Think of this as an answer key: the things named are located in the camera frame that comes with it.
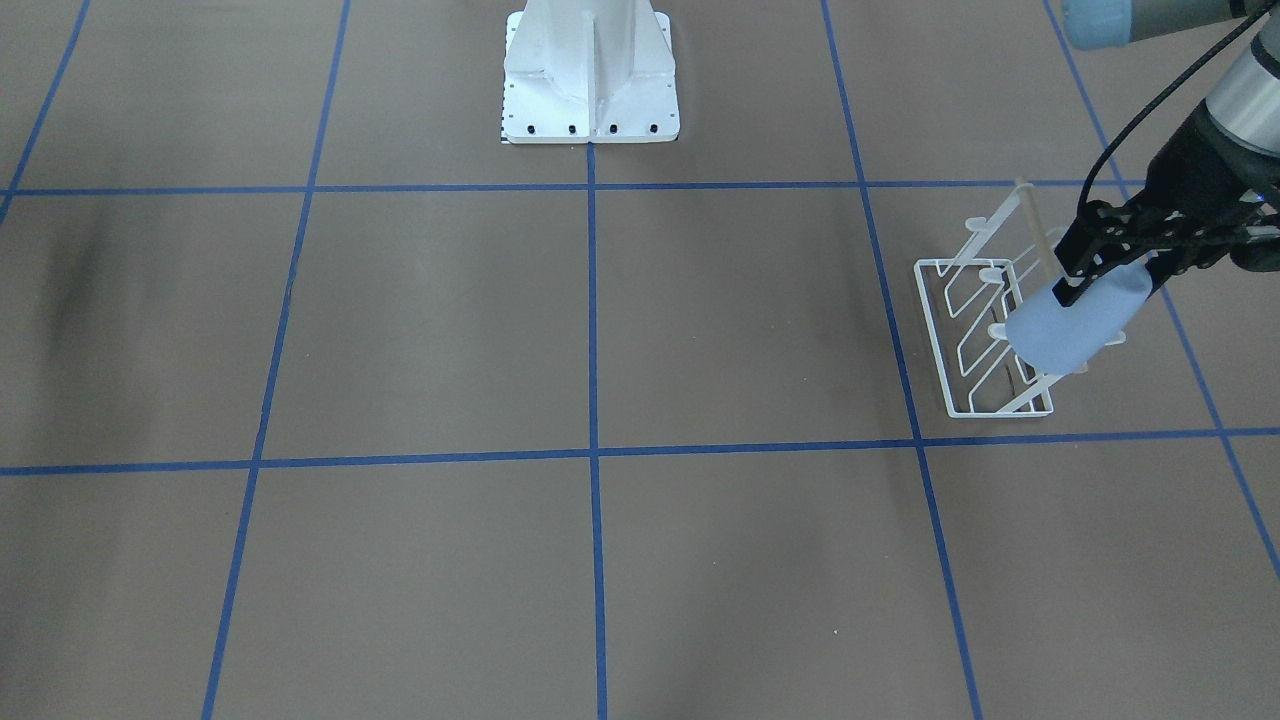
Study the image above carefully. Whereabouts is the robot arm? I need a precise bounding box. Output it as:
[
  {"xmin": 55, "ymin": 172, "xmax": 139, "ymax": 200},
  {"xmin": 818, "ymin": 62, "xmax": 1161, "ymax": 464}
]
[{"xmin": 1053, "ymin": 1, "xmax": 1277, "ymax": 307}]

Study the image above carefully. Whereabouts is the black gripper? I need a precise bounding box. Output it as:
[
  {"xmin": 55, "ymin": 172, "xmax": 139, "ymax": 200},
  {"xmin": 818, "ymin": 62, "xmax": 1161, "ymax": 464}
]
[{"xmin": 1052, "ymin": 102, "xmax": 1277, "ymax": 307}]

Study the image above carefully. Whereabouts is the light blue plastic cup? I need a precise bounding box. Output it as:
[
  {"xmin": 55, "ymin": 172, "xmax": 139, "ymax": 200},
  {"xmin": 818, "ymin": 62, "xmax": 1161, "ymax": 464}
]
[{"xmin": 1004, "ymin": 261, "xmax": 1153, "ymax": 375}]

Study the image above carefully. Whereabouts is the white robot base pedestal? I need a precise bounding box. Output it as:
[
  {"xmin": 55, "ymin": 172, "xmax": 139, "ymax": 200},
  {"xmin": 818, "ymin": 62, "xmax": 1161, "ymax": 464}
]
[{"xmin": 500, "ymin": 1, "xmax": 681, "ymax": 145}]

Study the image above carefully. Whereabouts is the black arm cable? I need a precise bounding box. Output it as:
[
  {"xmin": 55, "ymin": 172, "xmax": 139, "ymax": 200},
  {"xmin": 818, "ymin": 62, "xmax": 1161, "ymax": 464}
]
[{"xmin": 1075, "ymin": 5, "xmax": 1280, "ymax": 225}]

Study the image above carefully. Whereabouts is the white wire cup holder rack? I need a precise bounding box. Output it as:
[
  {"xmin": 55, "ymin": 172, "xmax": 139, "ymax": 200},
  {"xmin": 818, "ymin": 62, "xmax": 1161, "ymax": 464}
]
[{"xmin": 913, "ymin": 179, "xmax": 1093, "ymax": 420}]

